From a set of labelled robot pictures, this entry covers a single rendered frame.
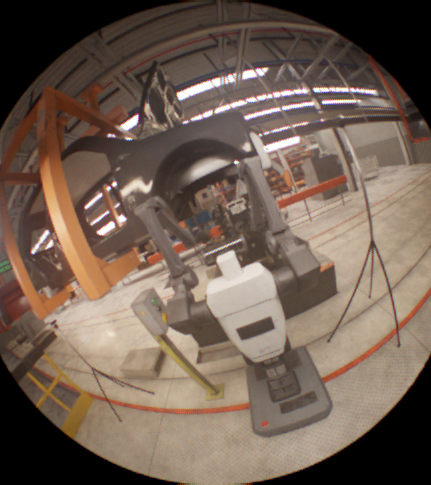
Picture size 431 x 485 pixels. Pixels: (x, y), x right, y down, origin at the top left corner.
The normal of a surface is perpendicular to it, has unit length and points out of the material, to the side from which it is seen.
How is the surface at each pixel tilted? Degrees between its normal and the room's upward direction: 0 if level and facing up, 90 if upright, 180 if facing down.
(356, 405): 0
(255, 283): 90
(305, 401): 0
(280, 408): 0
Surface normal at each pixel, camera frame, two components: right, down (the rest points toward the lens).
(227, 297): -0.02, 0.24
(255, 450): -0.41, -0.89
